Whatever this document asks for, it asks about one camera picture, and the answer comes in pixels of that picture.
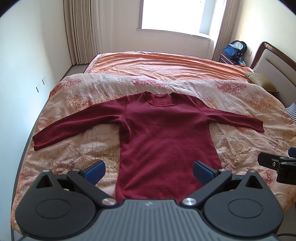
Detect orange striped bed sheet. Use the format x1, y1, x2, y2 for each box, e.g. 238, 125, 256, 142
84, 51, 253, 82

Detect wooden padded headboard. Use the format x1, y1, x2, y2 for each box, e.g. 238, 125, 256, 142
250, 42, 296, 108

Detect dark red knit sweater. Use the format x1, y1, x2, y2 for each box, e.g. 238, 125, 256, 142
33, 92, 264, 202

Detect left beige curtain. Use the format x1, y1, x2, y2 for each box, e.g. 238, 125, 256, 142
63, 0, 102, 65

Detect blue backpack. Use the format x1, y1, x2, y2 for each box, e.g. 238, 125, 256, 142
223, 40, 247, 62

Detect floral beige duvet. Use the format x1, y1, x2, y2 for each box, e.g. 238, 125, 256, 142
10, 72, 296, 231

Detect black white checked pillow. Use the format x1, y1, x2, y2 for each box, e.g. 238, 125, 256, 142
286, 103, 296, 123

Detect white wall socket pair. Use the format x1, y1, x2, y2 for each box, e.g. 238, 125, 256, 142
36, 76, 47, 93

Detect olive gold pillow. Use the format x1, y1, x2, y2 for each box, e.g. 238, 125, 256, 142
244, 72, 278, 93

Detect right beige curtain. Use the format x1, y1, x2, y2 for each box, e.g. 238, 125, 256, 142
212, 0, 241, 61

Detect black cable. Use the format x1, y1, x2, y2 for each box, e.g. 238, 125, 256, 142
276, 232, 296, 240

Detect beige curtain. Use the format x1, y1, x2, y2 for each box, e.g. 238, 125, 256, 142
212, 0, 241, 61
63, 0, 102, 65

